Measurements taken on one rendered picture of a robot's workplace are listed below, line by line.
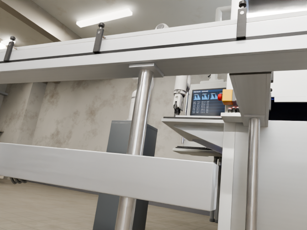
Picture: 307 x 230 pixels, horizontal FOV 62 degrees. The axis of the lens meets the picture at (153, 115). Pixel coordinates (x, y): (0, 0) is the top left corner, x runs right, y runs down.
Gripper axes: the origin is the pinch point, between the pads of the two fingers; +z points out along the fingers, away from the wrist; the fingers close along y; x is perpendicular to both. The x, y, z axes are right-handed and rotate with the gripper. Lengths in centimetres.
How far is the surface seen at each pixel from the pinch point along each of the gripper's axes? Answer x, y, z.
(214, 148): -19, 47, 12
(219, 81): -10, 90, -64
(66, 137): 429, 366, -24
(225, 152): -36.1, -12.6, 22.2
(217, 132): -28.8, -2.6, 9.3
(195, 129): -14.8, -2.6, 8.6
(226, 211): -39, -13, 53
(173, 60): -30, -93, 7
